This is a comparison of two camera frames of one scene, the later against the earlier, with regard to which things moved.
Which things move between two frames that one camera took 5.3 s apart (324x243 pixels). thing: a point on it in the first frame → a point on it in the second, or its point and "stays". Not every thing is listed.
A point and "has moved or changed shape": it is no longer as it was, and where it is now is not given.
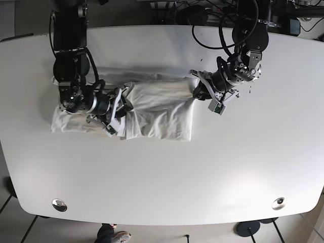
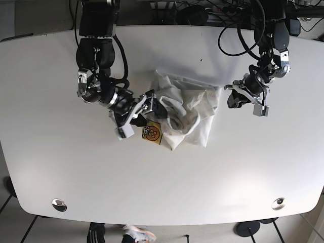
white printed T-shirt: x=157 y=105 has moved or changed shape
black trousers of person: x=105 y=234 → x=96 y=233
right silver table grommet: x=279 y=203 stays
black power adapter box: x=192 y=15 stays
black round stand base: x=246 y=228 stays
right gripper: x=201 y=92 → x=236 y=100
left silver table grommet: x=59 y=205 stays
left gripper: x=125 y=106 → x=129 y=108
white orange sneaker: x=121 y=237 → x=139 y=234
